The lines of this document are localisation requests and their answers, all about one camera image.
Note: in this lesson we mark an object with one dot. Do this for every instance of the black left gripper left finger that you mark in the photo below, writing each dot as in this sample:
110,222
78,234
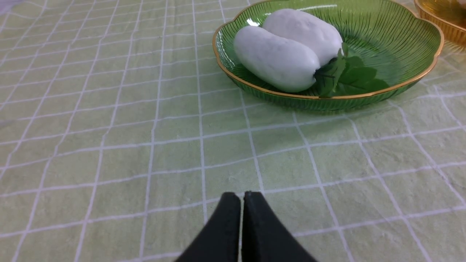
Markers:
218,240

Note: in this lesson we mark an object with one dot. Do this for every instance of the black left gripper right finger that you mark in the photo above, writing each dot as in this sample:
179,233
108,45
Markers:
264,237

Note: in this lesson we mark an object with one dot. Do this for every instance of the white radish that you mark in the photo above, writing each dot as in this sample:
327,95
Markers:
305,31
285,64

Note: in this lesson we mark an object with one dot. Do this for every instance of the green checkered tablecloth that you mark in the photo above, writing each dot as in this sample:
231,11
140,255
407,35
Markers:
119,133

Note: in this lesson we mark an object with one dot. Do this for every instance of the green glass plate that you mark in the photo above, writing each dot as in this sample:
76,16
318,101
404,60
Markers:
388,49

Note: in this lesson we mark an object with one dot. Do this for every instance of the amber glass plate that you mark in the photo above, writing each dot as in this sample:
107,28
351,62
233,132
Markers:
449,15

